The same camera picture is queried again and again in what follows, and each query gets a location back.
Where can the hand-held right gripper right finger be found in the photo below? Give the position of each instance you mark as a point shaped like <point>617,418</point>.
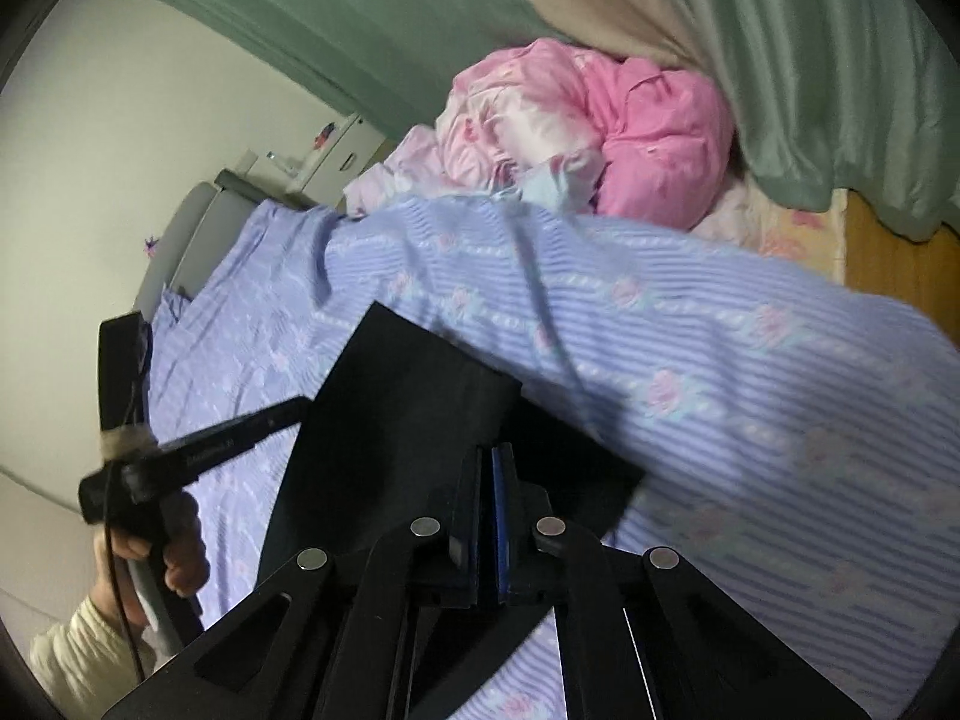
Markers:
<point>502,532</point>

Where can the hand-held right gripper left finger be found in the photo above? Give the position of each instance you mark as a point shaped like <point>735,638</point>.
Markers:
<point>469,532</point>

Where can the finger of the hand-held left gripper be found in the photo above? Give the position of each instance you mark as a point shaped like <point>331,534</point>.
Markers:
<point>247,431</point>

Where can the black pants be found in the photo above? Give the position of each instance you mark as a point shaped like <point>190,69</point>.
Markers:
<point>390,405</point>

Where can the person's left forearm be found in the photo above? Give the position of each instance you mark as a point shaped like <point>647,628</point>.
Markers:
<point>82,652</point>

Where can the person's left hand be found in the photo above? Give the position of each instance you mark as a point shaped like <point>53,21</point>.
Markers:
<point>186,555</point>

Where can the purple floral bed sheet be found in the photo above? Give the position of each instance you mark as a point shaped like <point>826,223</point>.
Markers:
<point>675,330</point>

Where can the white nightstand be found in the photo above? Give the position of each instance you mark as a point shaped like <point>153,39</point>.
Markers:
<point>337,157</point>

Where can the small red item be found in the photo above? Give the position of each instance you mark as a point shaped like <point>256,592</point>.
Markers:
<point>324,135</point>

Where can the pink floral blanket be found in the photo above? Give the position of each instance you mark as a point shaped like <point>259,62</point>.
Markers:
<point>787,236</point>

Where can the pink quilt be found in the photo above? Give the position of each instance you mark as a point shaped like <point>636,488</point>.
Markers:
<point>645,135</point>

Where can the beige curtain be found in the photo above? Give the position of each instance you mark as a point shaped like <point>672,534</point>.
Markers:
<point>592,0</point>

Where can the grey bed frame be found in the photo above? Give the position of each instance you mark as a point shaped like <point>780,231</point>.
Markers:
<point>187,240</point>

